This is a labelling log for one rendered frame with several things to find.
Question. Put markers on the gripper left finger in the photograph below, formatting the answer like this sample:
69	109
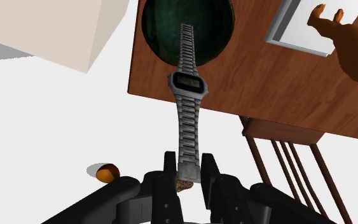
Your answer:
163	189

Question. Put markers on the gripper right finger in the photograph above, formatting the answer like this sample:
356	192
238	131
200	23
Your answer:
228	195

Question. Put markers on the silver metal digital wristwatch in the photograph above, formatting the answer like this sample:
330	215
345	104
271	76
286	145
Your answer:
188	124

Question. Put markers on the small brown speckled object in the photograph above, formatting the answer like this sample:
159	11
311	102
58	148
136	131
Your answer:
183	185

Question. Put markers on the orange brown round object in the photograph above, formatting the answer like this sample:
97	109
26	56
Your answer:
106	173

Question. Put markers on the brown wooden chair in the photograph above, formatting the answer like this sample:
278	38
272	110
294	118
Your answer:
278	130

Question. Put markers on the brown wooden table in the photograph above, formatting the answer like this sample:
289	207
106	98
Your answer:
259	80

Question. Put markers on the dark green bowl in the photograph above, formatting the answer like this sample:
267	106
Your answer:
160	31

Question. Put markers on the white grey-framed tray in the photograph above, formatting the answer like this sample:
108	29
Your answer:
302	31

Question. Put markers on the brown animal figure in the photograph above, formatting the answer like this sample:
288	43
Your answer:
355	46

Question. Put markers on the beige block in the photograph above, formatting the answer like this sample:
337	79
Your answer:
51	28

